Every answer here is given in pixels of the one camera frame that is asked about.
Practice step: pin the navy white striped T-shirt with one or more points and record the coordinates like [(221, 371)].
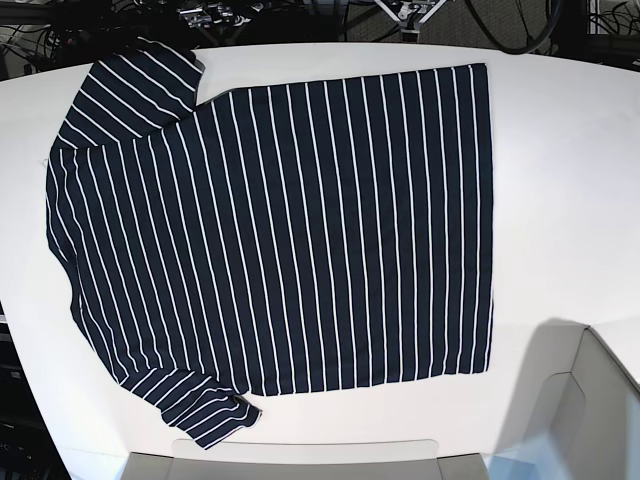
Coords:
[(275, 240)]

